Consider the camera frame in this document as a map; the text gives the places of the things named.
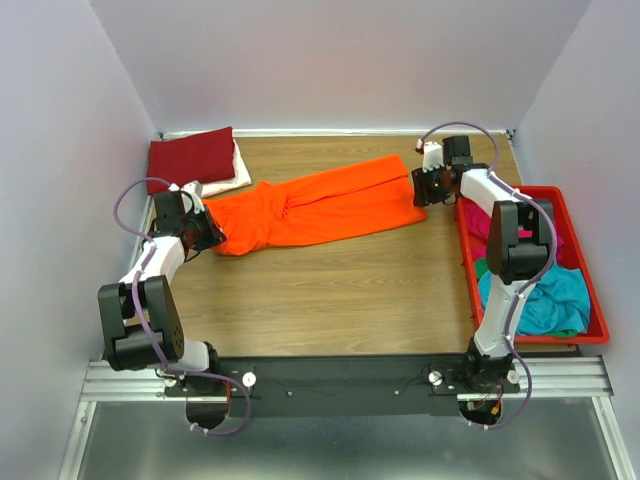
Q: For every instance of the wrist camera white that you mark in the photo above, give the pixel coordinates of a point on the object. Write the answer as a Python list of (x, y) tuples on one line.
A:
[(432, 155), (193, 188)]

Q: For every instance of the orange t-shirt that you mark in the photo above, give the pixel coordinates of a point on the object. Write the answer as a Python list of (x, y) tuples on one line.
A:
[(341, 203)]

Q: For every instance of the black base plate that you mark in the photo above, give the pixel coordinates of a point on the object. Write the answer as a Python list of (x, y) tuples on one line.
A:
[(345, 386)]

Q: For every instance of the green t-shirt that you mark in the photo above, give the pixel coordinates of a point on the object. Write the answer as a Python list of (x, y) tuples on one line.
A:
[(481, 268)]

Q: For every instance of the teal t-shirt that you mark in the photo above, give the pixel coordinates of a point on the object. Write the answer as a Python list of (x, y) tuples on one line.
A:
[(558, 305)]

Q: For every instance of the folded dark red t-shirt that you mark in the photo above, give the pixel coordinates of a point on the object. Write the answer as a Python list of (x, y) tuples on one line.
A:
[(206, 157)]

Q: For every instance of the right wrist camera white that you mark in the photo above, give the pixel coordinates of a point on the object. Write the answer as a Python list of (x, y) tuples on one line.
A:
[(432, 155)]

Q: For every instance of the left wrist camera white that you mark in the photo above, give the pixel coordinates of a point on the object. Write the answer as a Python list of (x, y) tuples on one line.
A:
[(193, 188)]

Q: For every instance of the folded white t-shirt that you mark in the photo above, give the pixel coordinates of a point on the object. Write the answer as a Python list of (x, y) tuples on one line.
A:
[(241, 179)]

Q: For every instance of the magenta t-shirt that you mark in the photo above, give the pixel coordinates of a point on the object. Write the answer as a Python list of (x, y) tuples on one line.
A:
[(474, 224)]

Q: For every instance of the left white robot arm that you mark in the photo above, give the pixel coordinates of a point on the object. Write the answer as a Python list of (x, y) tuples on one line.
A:
[(139, 319)]

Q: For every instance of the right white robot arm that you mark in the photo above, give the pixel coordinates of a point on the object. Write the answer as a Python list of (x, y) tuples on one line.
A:
[(521, 247)]

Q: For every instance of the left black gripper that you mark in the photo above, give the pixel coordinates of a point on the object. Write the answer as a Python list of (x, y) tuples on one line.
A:
[(215, 235)]

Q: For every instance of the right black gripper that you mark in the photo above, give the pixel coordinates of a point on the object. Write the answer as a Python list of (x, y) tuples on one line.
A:
[(421, 195)]

